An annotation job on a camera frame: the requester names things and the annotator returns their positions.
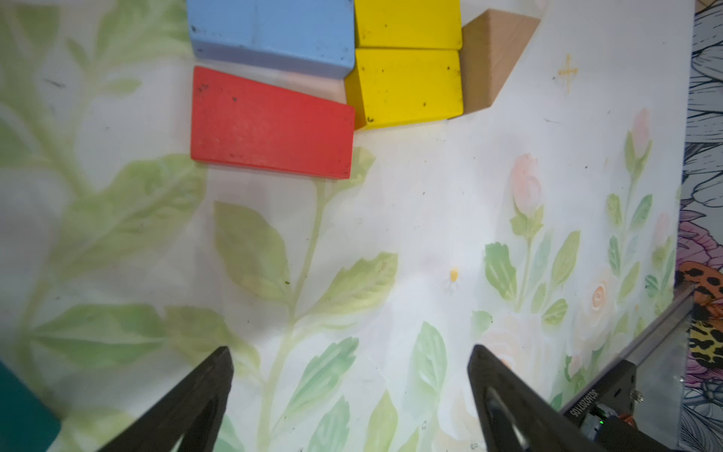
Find red block cluster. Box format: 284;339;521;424
190;66;355;180

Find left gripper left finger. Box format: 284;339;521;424
102;347;233;452

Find yellow block cluster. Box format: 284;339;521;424
354;0;462;50

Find light blue block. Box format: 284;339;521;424
186;0;355;79

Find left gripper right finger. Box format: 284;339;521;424
468;345;603;451

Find teal triangular block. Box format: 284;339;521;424
0;363;61;452

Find tan triangular block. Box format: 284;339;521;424
459;9;540;114

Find aluminium front rail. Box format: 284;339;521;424
621;282;694;450

